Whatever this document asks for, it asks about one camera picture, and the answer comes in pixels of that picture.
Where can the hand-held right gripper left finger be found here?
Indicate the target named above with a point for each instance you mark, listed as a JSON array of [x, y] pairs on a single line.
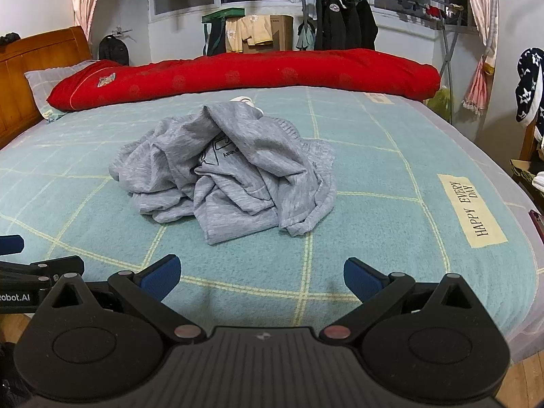
[[163, 278]]

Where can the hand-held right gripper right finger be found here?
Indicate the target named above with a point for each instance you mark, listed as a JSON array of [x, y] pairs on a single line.
[[361, 278]]

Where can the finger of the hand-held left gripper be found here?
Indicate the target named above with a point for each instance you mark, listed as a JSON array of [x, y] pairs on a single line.
[[10, 244], [46, 268]]

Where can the grey sweatshirt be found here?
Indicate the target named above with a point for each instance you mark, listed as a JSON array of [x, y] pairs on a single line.
[[255, 136]]

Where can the metal clothes drying rack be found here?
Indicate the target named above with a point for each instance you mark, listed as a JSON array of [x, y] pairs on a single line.
[[444, 38]]

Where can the cardboard box with yellow clothes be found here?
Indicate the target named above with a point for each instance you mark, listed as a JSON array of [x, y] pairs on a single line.
[[255, 29]]

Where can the grey checked pillow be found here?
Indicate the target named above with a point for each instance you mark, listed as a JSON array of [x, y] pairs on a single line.
[[40, 83]]

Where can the dark red phone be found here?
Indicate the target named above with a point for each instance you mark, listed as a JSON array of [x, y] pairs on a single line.
[[537, 223]]

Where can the wooden headboard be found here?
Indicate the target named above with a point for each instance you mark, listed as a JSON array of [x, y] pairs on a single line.
[[38, 55]]

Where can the green patterned cloth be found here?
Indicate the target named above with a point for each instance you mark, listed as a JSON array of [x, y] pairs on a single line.
[[522, 174]]

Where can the white cloth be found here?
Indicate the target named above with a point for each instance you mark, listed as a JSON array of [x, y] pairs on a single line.
[[539, 180]]

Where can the dark cloth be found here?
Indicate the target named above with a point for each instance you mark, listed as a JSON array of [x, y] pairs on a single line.
[[9, 39]]

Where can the wooden chair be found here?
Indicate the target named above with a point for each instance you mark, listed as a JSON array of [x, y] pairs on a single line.
[[529, 144]]

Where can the black backpack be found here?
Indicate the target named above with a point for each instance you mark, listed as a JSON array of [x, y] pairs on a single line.
[[114, 51]]

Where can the red quilt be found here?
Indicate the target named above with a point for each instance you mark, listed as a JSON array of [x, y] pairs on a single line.
[[255, 72]]

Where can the light green hanging garment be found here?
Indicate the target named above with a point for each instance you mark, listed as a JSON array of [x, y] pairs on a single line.
[[306, 38]]

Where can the black jacket with badge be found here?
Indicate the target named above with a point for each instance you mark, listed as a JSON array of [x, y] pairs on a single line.
[[331, 29]]

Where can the plain black jacket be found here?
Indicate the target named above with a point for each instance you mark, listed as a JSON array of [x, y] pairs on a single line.
[[365, 25]]

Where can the green chair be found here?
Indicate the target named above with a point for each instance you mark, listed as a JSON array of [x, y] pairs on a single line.
[[221, 12]]

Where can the small red cloth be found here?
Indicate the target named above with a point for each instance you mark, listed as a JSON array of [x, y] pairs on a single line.
[[432, 10]]

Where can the pale hanging garment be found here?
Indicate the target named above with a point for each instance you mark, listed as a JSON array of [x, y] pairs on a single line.
[[311, 0]]

